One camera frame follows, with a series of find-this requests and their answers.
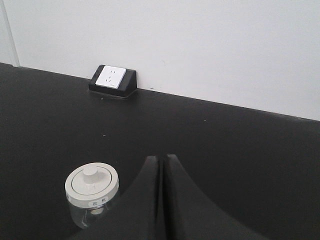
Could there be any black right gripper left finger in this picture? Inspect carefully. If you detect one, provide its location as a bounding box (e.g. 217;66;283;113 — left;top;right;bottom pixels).
69;156;161;240

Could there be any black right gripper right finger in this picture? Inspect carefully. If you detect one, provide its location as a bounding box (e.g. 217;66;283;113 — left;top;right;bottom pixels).
162;154;265;240

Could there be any glass jar with white lid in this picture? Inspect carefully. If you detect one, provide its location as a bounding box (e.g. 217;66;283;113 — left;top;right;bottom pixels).
64;162;120;229

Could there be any white socket on black box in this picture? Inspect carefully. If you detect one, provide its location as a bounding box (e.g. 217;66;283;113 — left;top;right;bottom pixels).
88;65;138;98

